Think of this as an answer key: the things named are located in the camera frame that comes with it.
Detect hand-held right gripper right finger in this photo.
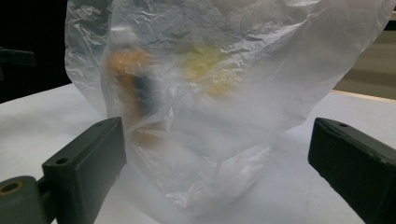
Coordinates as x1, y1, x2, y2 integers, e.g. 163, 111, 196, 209
307, 117, 396, 224

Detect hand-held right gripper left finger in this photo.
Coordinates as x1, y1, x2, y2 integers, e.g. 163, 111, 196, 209
41, 116, 128, 224

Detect translucent white plastic bag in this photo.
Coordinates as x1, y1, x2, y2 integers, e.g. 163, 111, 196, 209
64, 0, 396, 217

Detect orange and black object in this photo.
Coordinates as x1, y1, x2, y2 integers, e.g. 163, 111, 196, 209
106, 49, 163, 147

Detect dark stand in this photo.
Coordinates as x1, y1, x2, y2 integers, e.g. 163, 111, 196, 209
0, 46, 36, 82

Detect yellow object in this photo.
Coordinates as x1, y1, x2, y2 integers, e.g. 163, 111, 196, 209
180, 46, 241, 97

